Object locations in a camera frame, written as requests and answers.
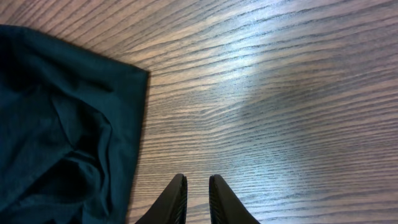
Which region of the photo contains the black t-shirt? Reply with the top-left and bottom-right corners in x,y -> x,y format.
1,25 -> 149,223

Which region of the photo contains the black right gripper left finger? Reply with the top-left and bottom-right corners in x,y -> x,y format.
136,174 -> 188,224

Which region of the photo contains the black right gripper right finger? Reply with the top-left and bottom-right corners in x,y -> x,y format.
209,174 -> 259,224

